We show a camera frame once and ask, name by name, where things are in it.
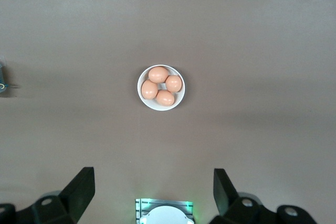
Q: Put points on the clear plastic egg carton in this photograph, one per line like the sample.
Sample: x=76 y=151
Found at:
x=1 y=77

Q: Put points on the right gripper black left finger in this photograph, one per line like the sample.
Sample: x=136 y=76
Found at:
x=78 y=190

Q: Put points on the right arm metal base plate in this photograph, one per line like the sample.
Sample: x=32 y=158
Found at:
x=141 y=204

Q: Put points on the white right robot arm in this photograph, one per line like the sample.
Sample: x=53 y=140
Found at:
x=165 y=216

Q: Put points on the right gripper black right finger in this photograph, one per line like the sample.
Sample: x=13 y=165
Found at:
x=225 y=195

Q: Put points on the brown egg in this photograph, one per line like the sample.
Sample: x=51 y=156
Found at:
x=165 y=97
x=158 y=74
x=173 y=83
x=149 y=89

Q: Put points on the white round bowl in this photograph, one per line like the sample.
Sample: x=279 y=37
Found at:
x=160 y=107

